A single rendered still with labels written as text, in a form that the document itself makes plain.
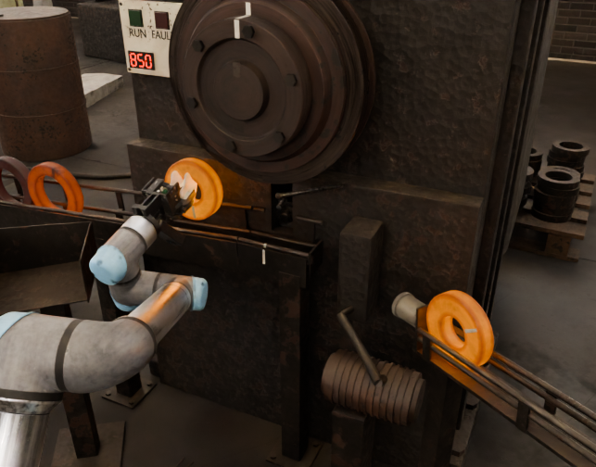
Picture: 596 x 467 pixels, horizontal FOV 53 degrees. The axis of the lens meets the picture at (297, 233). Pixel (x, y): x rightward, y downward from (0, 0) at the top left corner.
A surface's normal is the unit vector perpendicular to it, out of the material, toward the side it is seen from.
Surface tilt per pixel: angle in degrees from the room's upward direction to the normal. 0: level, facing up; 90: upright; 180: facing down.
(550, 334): 0
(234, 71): 90
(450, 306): 90
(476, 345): 90
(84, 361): 61
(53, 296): 5
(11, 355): 50
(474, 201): 0
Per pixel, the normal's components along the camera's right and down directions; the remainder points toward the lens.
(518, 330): 0.00, -0.88
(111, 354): 0.66, -0.15
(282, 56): -0.42, 0.43
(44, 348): -0.04, -0.31
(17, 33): 0.26, 0.46
